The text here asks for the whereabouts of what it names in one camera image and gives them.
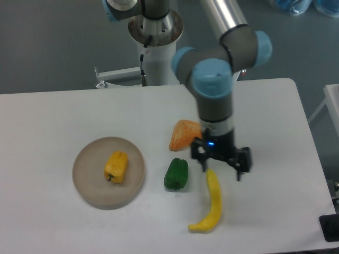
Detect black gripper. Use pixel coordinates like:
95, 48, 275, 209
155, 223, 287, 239
191, 128, 252, 182

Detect yellow bell pepper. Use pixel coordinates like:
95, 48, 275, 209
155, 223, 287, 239
104, 150, 128, 184

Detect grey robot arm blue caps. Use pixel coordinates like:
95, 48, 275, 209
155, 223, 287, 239
102, 1, 272, 176

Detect green bell pepper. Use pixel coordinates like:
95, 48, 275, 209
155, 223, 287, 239
164, 158, 189, 191

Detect beige round plate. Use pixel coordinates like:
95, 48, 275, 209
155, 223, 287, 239
73, 137, 145, 210

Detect orange triangular sandwich toy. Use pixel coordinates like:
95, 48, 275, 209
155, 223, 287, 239
169, 120, 202, 151

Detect yellow banana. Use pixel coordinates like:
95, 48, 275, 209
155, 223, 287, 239
188, 169, 222, 232

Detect white right stand leg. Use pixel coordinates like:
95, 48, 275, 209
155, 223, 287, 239
233, 69, 247, 82

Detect black device at table edge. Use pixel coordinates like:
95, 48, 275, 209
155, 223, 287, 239
319, 214, 338, 242

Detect white side table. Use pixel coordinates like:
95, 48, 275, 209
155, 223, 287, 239
308, 84, 338, 126

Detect blue plastic bag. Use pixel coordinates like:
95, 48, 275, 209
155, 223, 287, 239
313, 0, 338, 18
268, 0, 312, 16

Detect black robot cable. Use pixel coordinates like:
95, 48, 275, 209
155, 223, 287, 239
139, 34, 154, 87

